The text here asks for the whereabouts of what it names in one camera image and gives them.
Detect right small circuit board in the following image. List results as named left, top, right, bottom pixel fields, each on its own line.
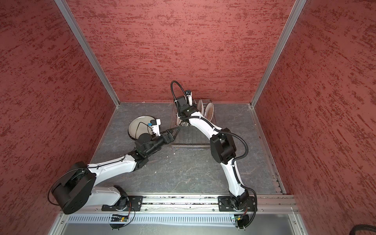
left=232, top=214, right=250, bottom=227

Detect small circuit board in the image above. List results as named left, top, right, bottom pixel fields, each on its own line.
left=232, top=214, right=250, bottom=227
left=110, top=214, right=129, bottom=223

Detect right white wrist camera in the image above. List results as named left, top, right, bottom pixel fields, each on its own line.
left=185, top=90, right=193, bottom=106

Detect floral pattern white plate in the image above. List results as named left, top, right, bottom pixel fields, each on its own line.
left=197, top=99, right=204, bottom=115

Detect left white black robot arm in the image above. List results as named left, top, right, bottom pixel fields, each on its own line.
left=48, top=127, right=180, bottom=214

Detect brown leaf pattern plate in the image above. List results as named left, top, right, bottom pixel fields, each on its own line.
left=204, top=101, right=214, bottom=121

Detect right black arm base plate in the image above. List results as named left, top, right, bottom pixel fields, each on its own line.
left=217, top=196, right=256, bottom=212

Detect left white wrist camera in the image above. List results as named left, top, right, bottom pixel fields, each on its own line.
left=148, top=119, right=161, bottom=136

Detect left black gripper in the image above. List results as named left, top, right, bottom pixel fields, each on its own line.
left=145, top=127, right=180, bottom=157

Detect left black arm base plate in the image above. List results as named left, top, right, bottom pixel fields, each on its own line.
left=101, top=196, right=144, bottom=212

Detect plain cream white plate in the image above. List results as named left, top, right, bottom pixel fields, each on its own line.
left=128, top=116, right=155, bottom=140

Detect right corner aluminium profile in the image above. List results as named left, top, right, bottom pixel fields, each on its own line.
left=250, top=0, right=306, bottom=108

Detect white slotted cable duct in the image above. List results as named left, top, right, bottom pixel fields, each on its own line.
left=67, top=213, right=235, bottom=227

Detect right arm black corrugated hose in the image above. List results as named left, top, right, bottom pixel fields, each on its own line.
left=170, top=80, right=259, bottom=228

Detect corner aluminium profile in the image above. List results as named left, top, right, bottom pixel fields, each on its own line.
left=250, top=0, right=306, bottom=108
left=54, top=0, right=121, bottom=108

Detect left small circuit board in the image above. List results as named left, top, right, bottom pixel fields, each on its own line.
left=110, top=214, right=129, bottom=223

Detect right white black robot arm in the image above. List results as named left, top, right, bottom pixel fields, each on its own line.
left=174, top=96, right=258, bottom=211

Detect metal wire dish rack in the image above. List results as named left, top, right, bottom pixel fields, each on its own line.
left=169, top=99, right=212, bottom=151

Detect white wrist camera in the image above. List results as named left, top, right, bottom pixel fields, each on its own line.
left=148, top=119, right=161, bottom=136
left=185, top=90, right=193, bottom=106

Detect left corner aluminium profile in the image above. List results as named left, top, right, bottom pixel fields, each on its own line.
left=54, top=0, right=121, bottom=108

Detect aluminium mounting rail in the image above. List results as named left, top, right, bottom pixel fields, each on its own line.
left=58, top=193, right=299, bottom=214

